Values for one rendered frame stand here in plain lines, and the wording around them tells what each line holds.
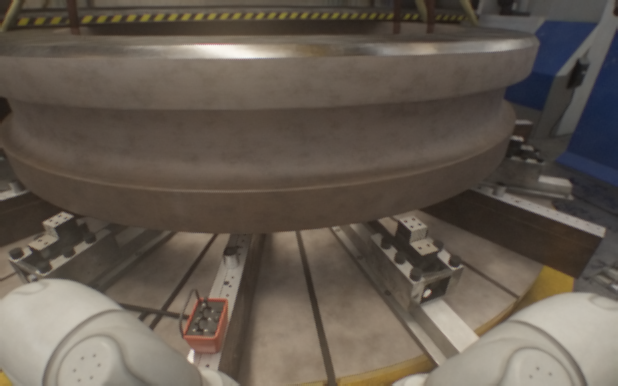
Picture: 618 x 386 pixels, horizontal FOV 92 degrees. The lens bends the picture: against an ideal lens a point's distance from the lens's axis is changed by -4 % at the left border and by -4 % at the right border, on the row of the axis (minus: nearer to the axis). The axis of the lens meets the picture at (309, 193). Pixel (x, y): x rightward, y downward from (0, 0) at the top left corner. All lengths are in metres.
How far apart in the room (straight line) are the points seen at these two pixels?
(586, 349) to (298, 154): 1.38
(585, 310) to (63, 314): 0.69
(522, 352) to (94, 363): 0.46
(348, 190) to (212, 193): 0.69
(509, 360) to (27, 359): 0.56
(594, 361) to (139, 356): 0.53
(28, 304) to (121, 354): 0.19
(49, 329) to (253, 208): 1.22
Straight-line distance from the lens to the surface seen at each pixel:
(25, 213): 3.31
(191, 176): 1.72
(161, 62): 1.49
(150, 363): 0.45
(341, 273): 2.26
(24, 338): 0.55
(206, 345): 1.42
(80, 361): 0.44
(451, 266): 1.93
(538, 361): 0.44
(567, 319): 0.54
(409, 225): 1.88
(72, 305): 0.54
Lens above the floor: 1.89
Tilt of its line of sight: 30 degrees down
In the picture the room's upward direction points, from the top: straight up
